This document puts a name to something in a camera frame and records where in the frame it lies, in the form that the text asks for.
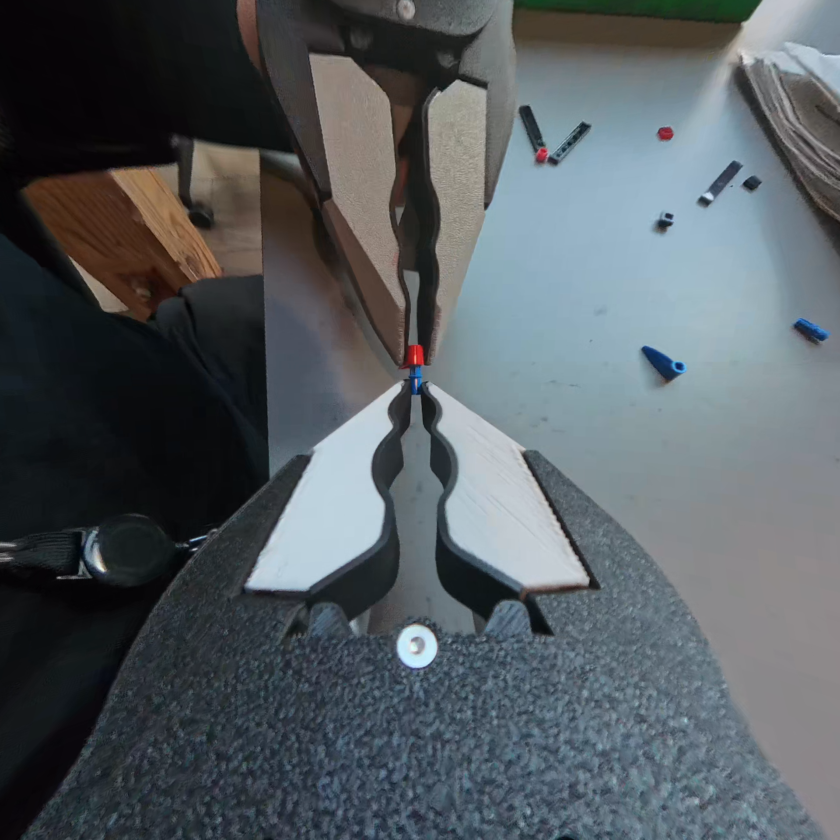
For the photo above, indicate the blue curved toy brick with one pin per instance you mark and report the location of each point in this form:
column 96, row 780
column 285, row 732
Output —
column 664, row 363

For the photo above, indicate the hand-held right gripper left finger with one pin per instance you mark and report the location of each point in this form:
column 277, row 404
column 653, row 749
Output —
column 321, row 525

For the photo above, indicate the red pointed toy piece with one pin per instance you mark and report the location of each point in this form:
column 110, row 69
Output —
column 413, row 355

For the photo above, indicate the black badge reel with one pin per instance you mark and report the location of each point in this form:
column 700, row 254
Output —
column 124, row 550

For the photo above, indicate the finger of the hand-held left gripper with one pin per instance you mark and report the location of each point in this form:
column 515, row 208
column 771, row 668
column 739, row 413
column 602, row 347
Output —
column 354, row 164
column 459, row 164

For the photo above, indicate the green plastic bin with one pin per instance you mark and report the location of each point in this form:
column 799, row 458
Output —
column 623, row 10

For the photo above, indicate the instruction booklet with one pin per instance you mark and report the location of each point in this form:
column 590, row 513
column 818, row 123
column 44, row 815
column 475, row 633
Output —
column 800, row 118

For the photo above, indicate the black holed toy beam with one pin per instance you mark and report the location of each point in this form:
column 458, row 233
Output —
column 569, row 142
column 531, row 124

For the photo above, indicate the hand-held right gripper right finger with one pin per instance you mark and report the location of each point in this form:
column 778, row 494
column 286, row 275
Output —
column 505, row 525

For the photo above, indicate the person's left forearm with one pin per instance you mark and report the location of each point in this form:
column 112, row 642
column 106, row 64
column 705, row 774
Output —
column 131, row 79

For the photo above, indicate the small black toy stud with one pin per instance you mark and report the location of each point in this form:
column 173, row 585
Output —
column 665, row 221

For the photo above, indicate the wooden post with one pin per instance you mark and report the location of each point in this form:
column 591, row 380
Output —
column 131, row 243

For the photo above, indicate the long grey-blue toy plate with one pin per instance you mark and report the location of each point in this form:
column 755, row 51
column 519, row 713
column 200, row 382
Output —
column 720, row 182

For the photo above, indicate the small blue toy bar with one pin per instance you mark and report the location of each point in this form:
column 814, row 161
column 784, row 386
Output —
column 811, row 329
column 415, row 380

